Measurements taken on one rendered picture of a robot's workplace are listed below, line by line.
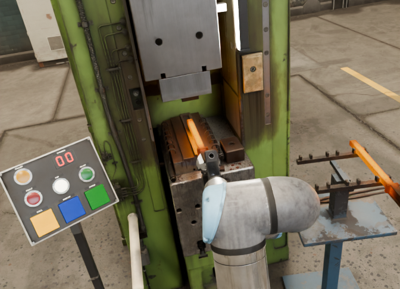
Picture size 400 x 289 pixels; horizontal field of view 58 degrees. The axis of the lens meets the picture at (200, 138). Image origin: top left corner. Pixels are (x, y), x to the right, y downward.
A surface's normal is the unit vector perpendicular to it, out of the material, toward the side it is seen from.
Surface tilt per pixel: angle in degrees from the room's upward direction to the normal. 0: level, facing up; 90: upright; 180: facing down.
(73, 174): 60
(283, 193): 34
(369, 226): 0
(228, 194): 20
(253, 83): 90
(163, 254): 90
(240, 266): 65
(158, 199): 90
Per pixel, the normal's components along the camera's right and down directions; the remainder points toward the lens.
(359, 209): -0.11, -0.86
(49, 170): 0.46, -0.13
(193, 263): 0.21, 0.48
